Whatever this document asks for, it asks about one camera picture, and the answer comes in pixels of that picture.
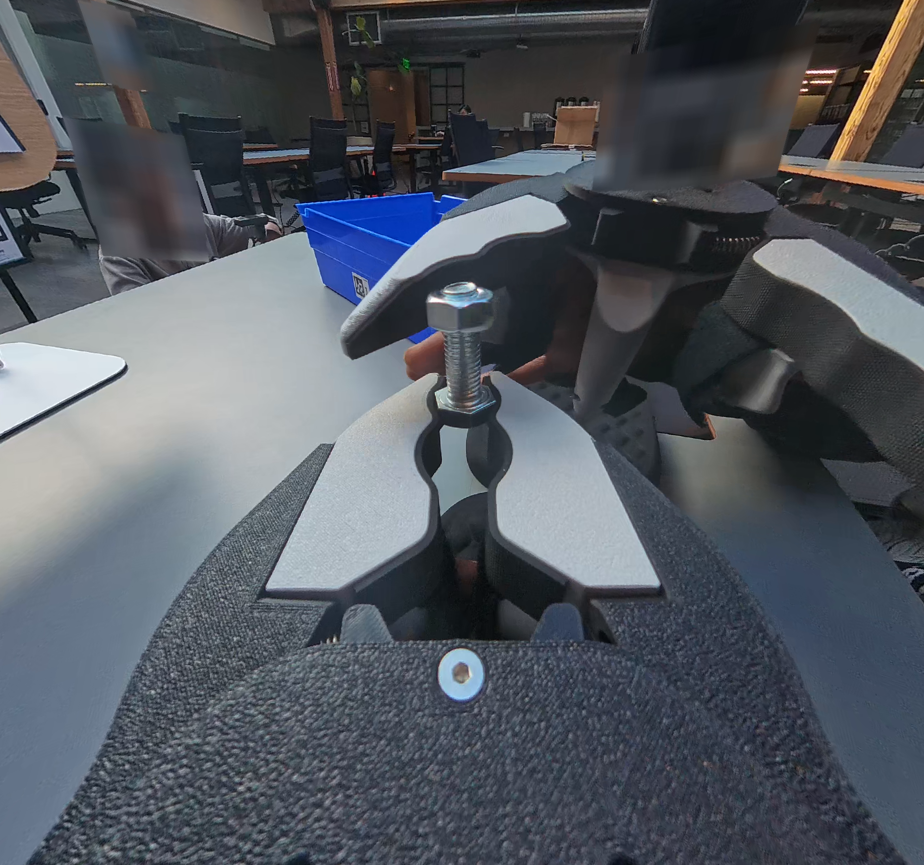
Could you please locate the silver hex nut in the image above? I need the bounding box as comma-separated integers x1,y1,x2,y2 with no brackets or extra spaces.
432,383,501,428

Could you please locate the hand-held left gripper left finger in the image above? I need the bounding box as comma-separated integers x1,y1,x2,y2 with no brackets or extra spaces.
261,373,443,602

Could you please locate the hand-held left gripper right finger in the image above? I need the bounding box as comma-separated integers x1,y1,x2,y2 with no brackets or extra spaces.
485,372,665,617

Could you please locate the silver hex bolt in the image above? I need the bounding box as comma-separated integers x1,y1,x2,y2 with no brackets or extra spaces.
426,284,498,407

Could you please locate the white document stand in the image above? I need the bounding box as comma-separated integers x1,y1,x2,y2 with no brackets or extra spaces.
0,342,128,441

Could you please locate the blue plastic bin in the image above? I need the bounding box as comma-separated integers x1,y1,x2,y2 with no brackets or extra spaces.
296,194,470,346

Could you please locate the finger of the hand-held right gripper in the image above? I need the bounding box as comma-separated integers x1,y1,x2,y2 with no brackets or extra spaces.
339,194,573,362
720,237,924,514

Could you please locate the grey desk with wooden edge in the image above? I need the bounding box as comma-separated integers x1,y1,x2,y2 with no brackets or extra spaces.
778,155,924,196
56,143,443,231
442,149,599,187

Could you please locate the grey ceiling duct pipe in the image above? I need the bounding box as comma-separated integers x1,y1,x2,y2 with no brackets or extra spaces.
379,8,651,44

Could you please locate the person's right hand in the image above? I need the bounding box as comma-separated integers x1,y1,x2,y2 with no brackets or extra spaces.
403,251,896,463

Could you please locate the wooden display board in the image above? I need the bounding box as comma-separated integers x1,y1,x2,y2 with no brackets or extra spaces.
0,42,59,193

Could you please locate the black honeycomb wrist pad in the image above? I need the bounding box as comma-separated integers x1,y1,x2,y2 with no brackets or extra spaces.
520,381,661,485

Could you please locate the black office chair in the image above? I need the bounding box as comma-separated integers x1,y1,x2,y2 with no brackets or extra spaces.
370,121,399,196
177,113,250,219
448,110,498,168
309,116,355,203
0,179,86,251

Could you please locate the green hanging plant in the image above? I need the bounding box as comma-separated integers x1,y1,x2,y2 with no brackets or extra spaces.
348,13,381,99

